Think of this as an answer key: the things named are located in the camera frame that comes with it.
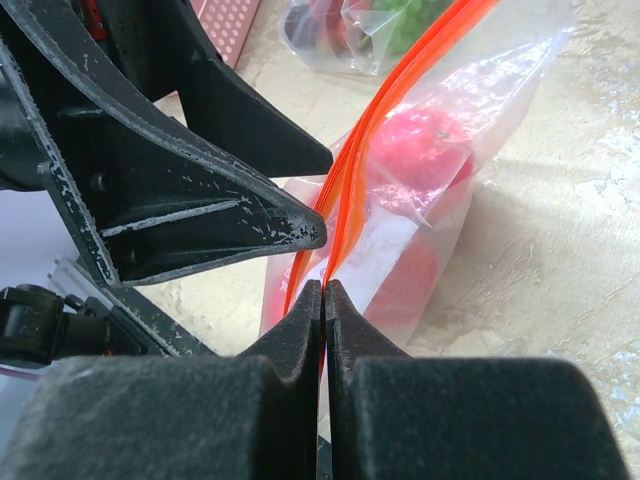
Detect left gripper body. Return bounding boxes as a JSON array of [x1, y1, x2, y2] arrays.
[[1, 149, 211, 369]]

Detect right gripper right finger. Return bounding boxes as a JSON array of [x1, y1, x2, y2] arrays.
[[325, 281, 629, 479]]

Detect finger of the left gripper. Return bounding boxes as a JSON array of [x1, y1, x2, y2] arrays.
[[1, 1, 326, 286], [74, 1, 333, 177]]

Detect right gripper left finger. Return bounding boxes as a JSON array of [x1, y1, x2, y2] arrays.
[[1, 281, 321, 479]]

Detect pink perforated plastic basket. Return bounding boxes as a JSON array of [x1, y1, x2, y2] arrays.
[[190, 0, 261, 69]]

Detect orange zip bag with apples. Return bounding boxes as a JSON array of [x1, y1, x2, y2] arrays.
[[260, 1, 574, 345]]

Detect blue zip bag small fruits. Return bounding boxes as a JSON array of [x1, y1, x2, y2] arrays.
[[279, 0, 452, 76]]

